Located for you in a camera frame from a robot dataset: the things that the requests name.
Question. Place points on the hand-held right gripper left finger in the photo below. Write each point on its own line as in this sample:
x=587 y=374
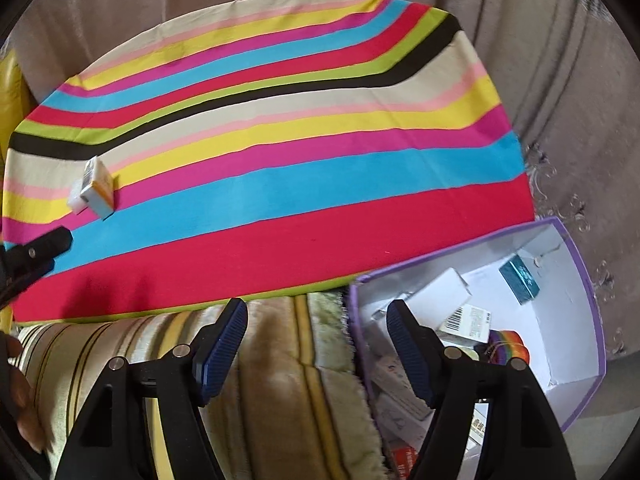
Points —
x=222 y=350

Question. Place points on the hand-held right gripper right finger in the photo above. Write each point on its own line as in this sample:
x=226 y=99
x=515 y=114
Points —
x=410 y=350

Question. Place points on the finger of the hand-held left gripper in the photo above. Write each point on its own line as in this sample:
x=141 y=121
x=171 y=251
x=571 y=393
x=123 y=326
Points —
x=47 y=242
x=25 y=275

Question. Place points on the small white orange box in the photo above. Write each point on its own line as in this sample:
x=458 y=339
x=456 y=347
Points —
x=92 y=187

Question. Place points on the red box yellow print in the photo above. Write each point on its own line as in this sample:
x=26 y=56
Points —
x=405 y=457

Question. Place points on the purple storage box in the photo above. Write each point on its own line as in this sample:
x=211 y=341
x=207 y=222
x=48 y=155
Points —
x=565 y=350

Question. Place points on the person's left hand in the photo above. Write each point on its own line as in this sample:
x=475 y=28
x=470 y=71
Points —
x=22 y=400

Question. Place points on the white printed box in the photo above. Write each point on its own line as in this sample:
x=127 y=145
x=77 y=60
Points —
x=400 y=377

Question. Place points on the white box barcode label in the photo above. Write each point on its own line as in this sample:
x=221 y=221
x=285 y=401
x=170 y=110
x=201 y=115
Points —
x=467 y=322

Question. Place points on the rainbow striped roll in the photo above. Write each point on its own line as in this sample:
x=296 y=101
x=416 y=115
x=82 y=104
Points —
x=507 y=347

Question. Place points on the white box yellow label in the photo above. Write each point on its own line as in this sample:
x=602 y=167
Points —
x=477 y=425

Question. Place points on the teal box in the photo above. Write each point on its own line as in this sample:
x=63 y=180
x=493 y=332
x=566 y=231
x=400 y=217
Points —
x=520 y=277

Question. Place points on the yellow leather sofa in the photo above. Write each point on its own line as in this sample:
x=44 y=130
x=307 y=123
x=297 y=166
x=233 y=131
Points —
x=12 y=90

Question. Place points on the colourful striped cloth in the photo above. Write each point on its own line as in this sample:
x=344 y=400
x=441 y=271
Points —
x=300 y=160

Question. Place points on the beige curtain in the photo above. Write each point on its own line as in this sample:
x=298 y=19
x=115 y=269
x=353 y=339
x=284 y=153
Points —
x=550 y=85

